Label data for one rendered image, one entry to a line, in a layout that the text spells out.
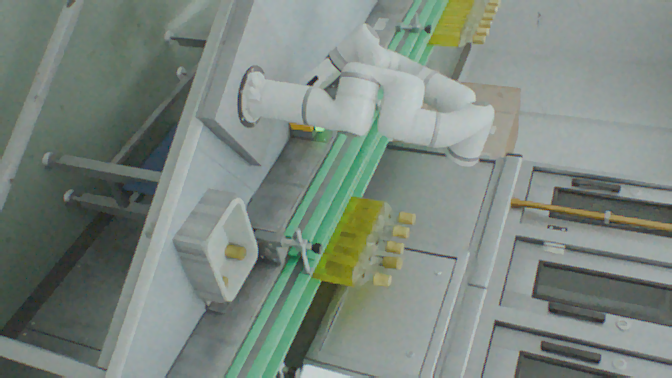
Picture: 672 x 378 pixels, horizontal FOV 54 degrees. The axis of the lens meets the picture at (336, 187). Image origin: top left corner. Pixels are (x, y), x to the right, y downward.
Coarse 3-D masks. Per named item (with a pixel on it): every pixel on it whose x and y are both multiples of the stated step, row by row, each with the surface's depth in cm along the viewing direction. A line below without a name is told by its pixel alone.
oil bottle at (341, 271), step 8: (328, 256) 182; (320, 264) 180; (328, 264) 180; (336, 264) 179; (344, 264) 179; (352, 264) 179; (360, 264) 179; (320, 272) 180; (328, 272) 179; (336, 272) 178; (344, 272) 177; (352, 272) 177; (360, 272) 177; (328, 280) 182; (336, 280) 180; (344, 280) 179; (352, 280) 177; (360, 280) 177
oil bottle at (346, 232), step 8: (344, 224) 189; (336, 232) 188; (344, 232) 187; (352, 232) 187; (360, 232) 186; (368, 232) 186; (352, 240) 185; (360, 240) 184; (368, 240) 184; (376, 240) 185; (376, 248) 185
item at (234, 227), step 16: (240, 208) 161; (224, 224) 167; (240, 224) 166; (208, 240) 149; (224, 240) 170; (240, 240) 170; (208, 256) 150; (224, 256) 171; (256, 256) 172; (224, 272) 169; (240, 272) 169; (224, 288) 159
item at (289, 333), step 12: (432, 48) 260; (420, 60) 255; (384, 144) 222; (372, 156) 218; (372, 168) 214; (360, 180) 211; (360, 192) 207; (312, 288) 182; (300, 300) 180; (300, 312) 177; (288, 324) 174; (288, 336) 172; (276, 348) 169; (288, 348) 169; (276, 360) 167; (264, 372) 165; (276, 372) 165
